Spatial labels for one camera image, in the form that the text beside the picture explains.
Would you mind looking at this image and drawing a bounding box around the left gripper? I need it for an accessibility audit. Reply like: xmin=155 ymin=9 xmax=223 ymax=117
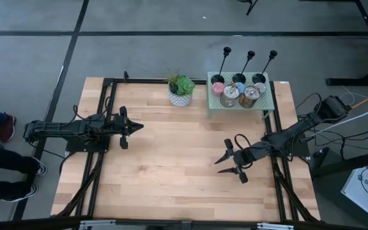
xmin=112 ymin=106 xmax=144 ymax=150

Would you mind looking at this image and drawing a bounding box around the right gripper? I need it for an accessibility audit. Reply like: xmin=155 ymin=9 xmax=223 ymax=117
xmin=215 ymin=138 xmax=263 ymax=184

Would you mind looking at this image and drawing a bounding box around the silver candle jar orange tag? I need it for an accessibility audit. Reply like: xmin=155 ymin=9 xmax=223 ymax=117
xmin=219 ymin=82 xmax=241 ymax=109

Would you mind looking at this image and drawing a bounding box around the silver lidded candle jar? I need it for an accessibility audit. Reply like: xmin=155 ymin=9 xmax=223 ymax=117
xmin=238 ymin=85 xmax=261 ymax=109

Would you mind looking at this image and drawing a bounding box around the pink patterned candle tin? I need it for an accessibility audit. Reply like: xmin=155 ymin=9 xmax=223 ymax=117
xmin=211 ymin=82 xmax=226 ymax=98

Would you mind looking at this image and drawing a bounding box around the grey patterned candle tin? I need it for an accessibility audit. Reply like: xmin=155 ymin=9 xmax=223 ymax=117
xmin=254 ymin=82 xmax=268 ymax=95

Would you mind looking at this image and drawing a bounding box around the black candlestick holder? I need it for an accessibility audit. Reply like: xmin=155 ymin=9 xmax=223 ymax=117
xmin=252 ymin=50 xmax=278 ymax=84
xmin=210 ymin=46 xmax=232 ymax=85
xmin=231 ymin=50 xmax=256 ymax=84

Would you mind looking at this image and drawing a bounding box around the potted succulent plant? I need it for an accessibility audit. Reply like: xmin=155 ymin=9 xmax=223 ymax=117
xmin=165 ymin=68 xmax=196 ymax=108

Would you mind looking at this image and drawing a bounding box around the green perforated metal shelf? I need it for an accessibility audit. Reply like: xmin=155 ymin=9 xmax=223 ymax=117
xmin=206 ymin=72 xmax=275 ymax=119

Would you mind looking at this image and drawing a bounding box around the black floor beam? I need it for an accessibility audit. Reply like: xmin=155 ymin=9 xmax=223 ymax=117
xmin=310 ymin=148 xmax=368 ymax=178

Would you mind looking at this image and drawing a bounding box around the white cardboard box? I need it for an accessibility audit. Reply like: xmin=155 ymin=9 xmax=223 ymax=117
xmin=340 ymin=165 xmax=368 ymax=213

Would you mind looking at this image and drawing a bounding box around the black desk frame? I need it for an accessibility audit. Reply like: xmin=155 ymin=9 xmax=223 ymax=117
xmin=298 ymin=0 xmax=368 ymax=87

